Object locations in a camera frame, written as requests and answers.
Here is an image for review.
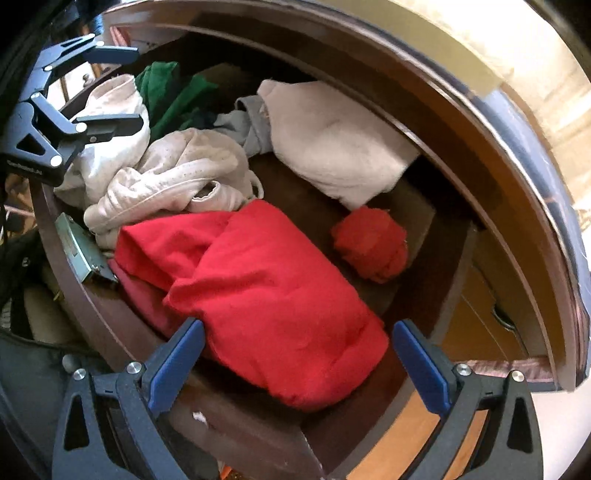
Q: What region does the small red cloth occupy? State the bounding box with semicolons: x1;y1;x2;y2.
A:
331;206;409;283

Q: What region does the pink table underlay cloth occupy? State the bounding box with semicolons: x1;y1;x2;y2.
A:
450;357;557;384

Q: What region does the wooden side drawer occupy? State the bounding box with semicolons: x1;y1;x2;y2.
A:
462;263;532;361

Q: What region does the metal drawer bracket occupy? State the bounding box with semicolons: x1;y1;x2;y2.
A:
54;212;120;284

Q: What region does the grey underwear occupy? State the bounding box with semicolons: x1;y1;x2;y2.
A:
215;95;273;158

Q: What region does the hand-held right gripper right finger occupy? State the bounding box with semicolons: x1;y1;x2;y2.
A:
392;319;544;480

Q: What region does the cream dotted underwear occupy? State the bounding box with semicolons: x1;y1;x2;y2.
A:
84;127;264;252

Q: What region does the large red underwear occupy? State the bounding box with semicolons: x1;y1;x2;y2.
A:
113;199;389;411

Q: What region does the pale pink garment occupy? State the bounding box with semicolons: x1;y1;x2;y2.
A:
257;79;421;210

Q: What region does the green underwear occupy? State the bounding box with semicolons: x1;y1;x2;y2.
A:
135;61;220;139

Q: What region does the brown wooden drawer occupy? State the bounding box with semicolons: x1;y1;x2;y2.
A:
30;28;485;480

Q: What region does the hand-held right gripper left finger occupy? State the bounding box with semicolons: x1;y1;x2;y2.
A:
52;318;220;480

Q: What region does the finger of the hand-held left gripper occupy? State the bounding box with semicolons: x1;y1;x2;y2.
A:
28;34;140;99
4;92;145;163

